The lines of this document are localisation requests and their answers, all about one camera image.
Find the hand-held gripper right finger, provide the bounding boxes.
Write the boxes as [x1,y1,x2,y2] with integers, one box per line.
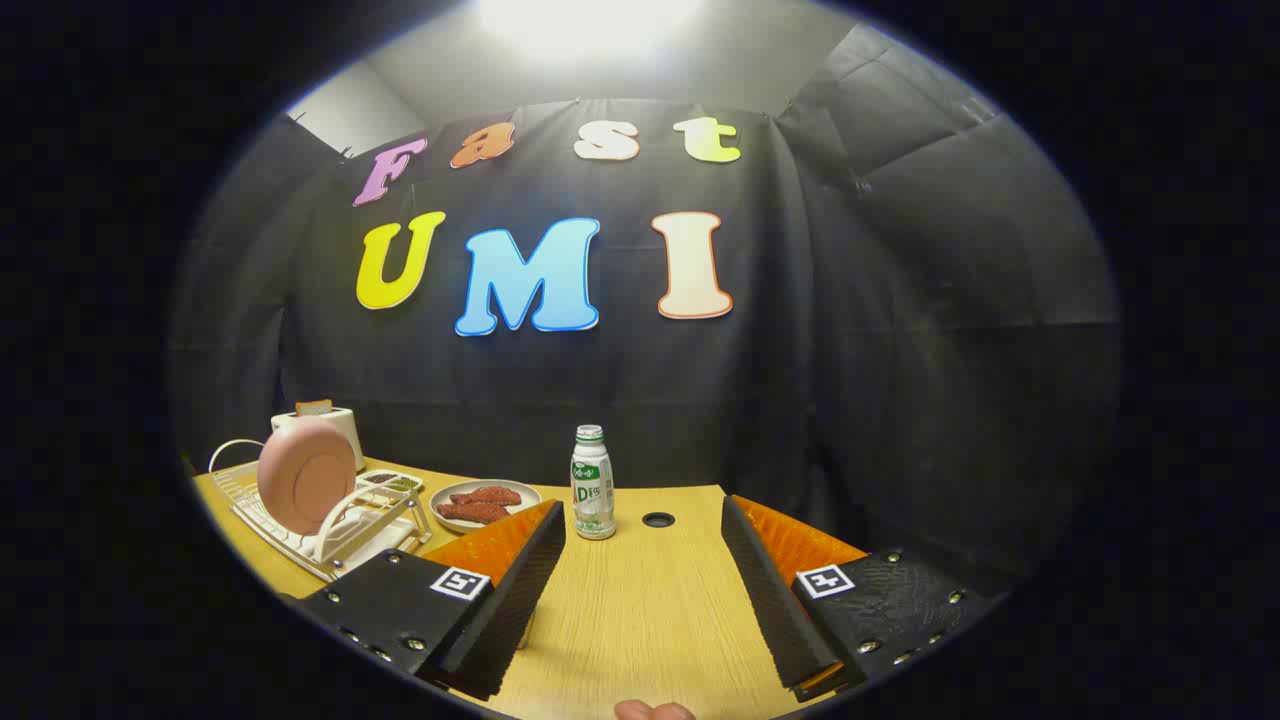
[720,494,1001,703]

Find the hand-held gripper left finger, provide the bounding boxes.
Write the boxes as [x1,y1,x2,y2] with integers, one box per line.
[290,500,567,701]

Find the white wire dish rack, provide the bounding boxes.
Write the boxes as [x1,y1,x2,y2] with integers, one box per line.
[208,440,433,583]

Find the pink plate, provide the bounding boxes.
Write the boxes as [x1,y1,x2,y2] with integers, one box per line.
[257,417,358,536]

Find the beige plate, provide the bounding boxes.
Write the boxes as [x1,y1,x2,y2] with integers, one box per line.
[429,480,542,534]

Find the white divided dish of beans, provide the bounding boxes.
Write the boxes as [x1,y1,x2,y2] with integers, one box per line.
[357,469,424,498]

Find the white drink bottle green cap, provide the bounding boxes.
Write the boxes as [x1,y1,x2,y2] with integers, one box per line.
[570,425,616,541]

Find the white toaster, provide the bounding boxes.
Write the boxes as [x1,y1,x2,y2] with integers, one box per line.
[270,400,366,473]

